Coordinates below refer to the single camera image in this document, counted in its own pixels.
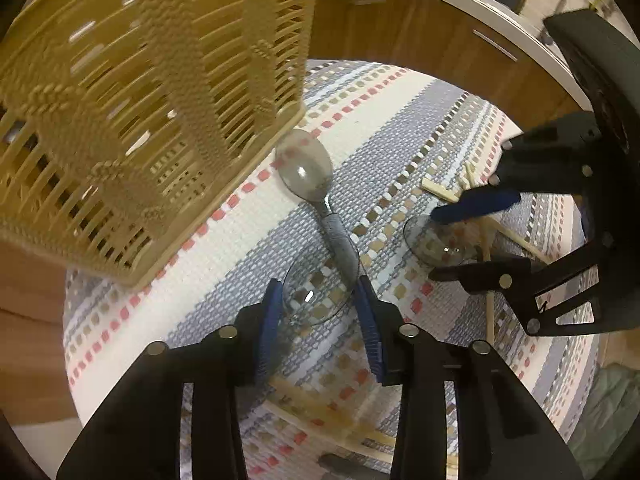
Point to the beige plastic utensil basket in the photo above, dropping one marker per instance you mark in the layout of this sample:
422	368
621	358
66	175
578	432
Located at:
150	85

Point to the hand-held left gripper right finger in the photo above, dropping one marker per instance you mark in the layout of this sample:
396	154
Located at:
367	325

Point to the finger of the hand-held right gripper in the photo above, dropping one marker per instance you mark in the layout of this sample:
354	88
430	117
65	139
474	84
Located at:
475	206
480	275

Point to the striped woven mat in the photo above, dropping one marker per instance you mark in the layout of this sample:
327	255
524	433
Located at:
400	110

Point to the person's grey green clothing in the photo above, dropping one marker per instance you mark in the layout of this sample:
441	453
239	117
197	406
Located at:
600	410

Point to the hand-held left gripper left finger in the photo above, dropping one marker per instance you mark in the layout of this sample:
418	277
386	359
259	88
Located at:
267	330

